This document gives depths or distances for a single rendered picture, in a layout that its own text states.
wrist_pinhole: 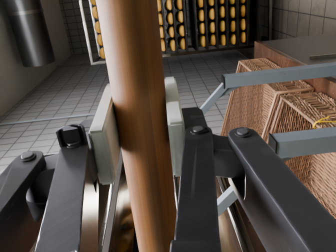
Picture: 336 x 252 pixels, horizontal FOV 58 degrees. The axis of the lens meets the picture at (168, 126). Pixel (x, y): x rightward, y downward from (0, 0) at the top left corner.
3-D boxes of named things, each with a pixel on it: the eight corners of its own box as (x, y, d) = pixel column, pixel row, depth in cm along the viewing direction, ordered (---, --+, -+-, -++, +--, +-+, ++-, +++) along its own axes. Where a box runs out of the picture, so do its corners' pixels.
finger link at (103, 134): (115, 184, 15) (99, 186, 15) (124, 123, 21) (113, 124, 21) (103, 131, 14) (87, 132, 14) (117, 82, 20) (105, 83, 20)
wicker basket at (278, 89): (304, 189, 137) (244, 196, 136) (262, 134, 188) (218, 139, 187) (316, 86, 116) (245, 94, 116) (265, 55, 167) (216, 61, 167)
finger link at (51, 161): (92, 197, 13) (22, 205, 13) (106, 140, 18) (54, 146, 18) (84, 168, 12) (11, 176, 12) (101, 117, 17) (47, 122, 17)
